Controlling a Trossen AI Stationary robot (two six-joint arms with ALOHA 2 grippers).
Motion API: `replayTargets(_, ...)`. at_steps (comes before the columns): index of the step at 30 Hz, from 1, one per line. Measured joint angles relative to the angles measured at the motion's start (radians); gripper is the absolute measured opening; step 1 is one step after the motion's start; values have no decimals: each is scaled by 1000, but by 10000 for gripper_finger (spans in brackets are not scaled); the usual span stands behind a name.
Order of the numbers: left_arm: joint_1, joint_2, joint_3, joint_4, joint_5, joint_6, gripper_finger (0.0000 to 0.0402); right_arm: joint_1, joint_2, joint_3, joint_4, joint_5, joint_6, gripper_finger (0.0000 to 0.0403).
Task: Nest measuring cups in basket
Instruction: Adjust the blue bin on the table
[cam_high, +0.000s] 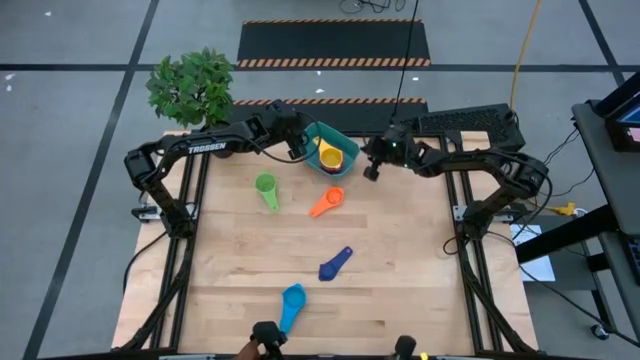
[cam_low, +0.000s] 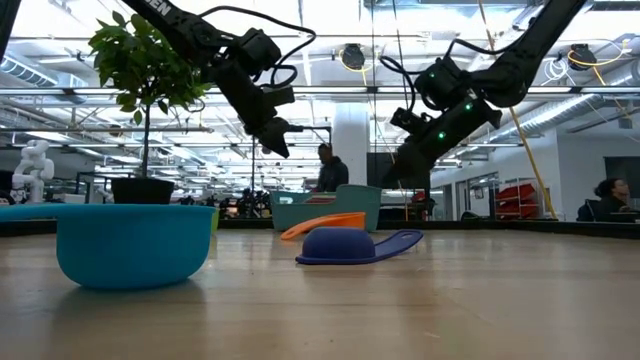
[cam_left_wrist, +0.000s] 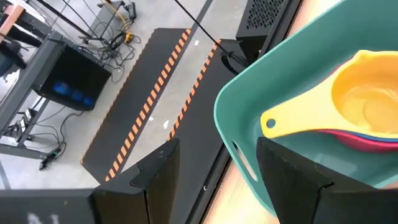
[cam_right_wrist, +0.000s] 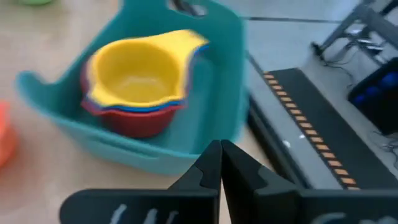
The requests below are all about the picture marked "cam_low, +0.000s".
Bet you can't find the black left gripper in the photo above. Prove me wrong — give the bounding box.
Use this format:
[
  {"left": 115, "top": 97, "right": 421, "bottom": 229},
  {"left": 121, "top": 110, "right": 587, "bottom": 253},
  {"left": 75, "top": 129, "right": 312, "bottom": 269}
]
[{"left": 215, "top": 62, "right": 291, "bottom": 159}]

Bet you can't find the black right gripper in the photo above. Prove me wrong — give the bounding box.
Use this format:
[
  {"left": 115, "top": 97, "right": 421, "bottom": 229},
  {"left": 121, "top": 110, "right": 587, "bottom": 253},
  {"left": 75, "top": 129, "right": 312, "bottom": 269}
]
[{"left": 382, "top": 97, "right": 503, "bottom": 190}]

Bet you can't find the teal plastic basket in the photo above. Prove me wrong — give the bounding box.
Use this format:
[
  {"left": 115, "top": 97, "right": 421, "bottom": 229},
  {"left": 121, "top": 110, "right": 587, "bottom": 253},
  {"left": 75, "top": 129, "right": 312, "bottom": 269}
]
[{"left": 269, "top": 183, "right": 383, "bottom": 234}]

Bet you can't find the orange measuring cup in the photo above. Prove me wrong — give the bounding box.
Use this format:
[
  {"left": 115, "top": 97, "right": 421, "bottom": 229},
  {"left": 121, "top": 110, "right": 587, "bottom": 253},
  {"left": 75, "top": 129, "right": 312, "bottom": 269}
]
[{"left": 279, "top": 211, "right": 367, "bottom": 242}]

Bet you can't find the navy measuring cup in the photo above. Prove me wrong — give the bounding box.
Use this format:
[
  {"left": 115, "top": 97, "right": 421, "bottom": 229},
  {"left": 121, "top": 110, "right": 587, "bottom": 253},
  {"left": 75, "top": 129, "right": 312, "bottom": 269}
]
[{"left": 294, "top": 227, "right": 425, "bottom": 266}]

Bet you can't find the light blue measuring cup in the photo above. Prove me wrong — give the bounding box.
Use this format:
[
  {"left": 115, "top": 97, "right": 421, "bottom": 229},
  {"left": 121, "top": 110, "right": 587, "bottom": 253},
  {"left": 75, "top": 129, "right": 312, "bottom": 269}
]
[{"left": 0, "top": 203, "right": 217, "bottom": 292}]

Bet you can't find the black monitor screen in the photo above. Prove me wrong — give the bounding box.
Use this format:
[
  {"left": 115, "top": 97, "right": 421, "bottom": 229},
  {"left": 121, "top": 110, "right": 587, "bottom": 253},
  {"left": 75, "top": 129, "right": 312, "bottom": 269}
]
[{"left": 366, "top": 152, "right": 401, "bottom": 190}]

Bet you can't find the person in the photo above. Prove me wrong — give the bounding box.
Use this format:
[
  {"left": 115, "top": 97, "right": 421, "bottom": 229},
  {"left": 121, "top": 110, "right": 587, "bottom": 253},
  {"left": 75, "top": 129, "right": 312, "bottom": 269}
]
[
  {"left": 315, "top": 142, "right": 350, "bottom": 194},
  {"left": 576, "top": 177, "right": 640, "bottom": 224}
]

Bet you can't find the red storage bin shelf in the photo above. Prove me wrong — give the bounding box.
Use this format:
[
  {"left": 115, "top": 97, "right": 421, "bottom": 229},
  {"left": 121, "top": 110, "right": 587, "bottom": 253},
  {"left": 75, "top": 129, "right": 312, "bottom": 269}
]
[{"left": 494, "top": 182, "right": 551, "bottom": 220}]

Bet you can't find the black plant pot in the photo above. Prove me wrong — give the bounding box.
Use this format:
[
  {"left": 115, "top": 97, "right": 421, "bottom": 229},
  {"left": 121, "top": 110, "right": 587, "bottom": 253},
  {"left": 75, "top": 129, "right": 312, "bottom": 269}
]
[{"left": 110, "top": 177, "right": 176, "bottom": 206}]

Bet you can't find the green artificial plant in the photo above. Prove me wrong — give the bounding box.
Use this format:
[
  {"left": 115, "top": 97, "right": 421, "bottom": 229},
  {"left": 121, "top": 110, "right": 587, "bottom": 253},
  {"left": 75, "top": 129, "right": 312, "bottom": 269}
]
[{"left": 87, "top": 10, "right": 214, "bottom": 180}]

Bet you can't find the white robot figure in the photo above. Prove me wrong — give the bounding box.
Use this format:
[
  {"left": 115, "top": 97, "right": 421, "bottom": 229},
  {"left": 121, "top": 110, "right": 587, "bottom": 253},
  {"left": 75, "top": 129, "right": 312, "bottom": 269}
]
[{"left": 10, "top": 139, "right": 55, "bottom": 205}]

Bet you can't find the black metal frame rig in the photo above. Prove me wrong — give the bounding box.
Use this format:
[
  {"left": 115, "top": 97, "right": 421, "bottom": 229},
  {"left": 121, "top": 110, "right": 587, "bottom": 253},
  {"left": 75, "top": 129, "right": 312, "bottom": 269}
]
[{"left": 251, "top": 124, "right": 333, "bottom": 194}]

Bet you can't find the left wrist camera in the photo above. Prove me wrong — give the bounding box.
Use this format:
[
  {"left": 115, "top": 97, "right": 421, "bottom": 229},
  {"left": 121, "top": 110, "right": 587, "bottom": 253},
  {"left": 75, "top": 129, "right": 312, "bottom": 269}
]
[{"left": 262, "top": 84, "right": 297, "bottom": 108}]

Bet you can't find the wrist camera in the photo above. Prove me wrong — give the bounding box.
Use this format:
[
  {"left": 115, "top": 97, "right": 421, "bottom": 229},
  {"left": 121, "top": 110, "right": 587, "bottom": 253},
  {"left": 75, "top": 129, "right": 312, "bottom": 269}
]
[
  {"left": 262, "top": 84, "right": 297, "bottom": 108},
  {"left": 389, "top": 107, "right": 429, "bottom": 135}
]

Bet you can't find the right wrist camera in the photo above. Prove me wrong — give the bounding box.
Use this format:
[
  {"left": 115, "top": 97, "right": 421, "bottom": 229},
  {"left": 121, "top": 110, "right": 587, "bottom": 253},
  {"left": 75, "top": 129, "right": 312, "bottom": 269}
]
[{"left": 389, "top": 107, "right": 429, "bottom": 135}]

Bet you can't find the black aluminium table frame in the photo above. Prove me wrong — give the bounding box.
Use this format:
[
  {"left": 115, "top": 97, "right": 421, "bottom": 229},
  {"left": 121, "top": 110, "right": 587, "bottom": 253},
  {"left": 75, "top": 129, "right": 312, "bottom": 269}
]
[{"left": 0, "top": 218, "right": 640, "bottom": 240}]

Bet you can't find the black ceiling cable reel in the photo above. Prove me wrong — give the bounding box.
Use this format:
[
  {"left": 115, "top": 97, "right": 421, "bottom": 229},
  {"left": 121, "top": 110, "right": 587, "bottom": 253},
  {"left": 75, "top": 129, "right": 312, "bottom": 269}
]
[
  {"left": 569, "top": 43, "right": 597, "bottom": 71},
  {"left": 341, "top": 43, "right": 366, "bottom": 71}
]

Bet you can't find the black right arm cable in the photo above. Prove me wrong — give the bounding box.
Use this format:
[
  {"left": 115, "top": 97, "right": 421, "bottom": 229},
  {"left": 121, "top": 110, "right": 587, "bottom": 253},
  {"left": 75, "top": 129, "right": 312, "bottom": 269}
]
[{"left": 378, "top": 37, "right": 501, "bottom": 114}]

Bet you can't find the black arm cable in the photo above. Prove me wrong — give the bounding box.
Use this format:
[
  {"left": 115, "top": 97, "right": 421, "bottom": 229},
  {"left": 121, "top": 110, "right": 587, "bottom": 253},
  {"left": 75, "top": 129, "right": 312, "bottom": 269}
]
[
  {"left": 378, "top": 37, "right": 501, "bottom": 114},
  {"left": 198, "top": 4, "right": 318, "bottom": 90}
]

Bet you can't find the yellow hanging cable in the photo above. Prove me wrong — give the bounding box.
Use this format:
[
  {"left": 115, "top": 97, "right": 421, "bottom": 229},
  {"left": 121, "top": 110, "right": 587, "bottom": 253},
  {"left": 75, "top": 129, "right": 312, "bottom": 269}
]
[{"left": 477, "top": 0, "right": 559, "bottom": 221}]

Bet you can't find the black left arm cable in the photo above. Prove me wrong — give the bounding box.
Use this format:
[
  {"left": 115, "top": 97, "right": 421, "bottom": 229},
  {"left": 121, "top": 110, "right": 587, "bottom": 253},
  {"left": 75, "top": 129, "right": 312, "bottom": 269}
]
[{"left": 198, "top": 4, "right": 318, "bottom": 90}]

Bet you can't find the black hanging cable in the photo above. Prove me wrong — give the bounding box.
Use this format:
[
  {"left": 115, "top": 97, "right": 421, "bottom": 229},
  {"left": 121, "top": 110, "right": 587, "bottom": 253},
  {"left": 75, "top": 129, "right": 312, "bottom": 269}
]
[{"left": 391, "top": 0, "right": 416, "bottom": 151}]

